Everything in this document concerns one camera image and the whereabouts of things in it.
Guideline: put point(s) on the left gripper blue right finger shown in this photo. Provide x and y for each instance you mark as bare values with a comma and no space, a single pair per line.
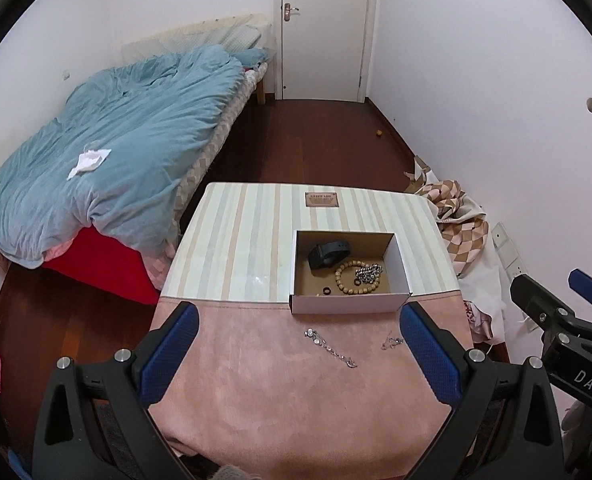
438,354

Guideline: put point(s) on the red bed sheet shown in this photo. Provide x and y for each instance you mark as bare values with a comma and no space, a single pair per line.
104,263

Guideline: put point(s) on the white pillow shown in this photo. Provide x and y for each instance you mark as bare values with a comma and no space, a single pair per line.
234,34

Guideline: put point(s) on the white cardboard box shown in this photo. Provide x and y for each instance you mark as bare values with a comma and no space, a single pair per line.
373,279

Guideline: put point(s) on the checkered beige blanket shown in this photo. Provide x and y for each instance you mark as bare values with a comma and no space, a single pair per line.
461,221

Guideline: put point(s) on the white tissue on bed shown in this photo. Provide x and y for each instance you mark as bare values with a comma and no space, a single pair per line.
89,161

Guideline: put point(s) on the black smart watch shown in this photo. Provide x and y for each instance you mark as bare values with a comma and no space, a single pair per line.
327,255

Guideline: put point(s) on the white door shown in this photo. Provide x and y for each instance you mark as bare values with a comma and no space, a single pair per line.
324,49

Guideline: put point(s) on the checkered mattress cover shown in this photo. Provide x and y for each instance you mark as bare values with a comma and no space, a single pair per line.
157,268

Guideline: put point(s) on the blue duvet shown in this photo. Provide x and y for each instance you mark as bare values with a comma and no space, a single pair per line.
154,115

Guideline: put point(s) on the white power strip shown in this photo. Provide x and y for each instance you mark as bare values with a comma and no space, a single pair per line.
517,324

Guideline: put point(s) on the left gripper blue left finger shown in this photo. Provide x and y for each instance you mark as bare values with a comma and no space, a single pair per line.
162,351

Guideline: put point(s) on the brown label patch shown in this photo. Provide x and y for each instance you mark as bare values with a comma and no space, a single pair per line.
321,199

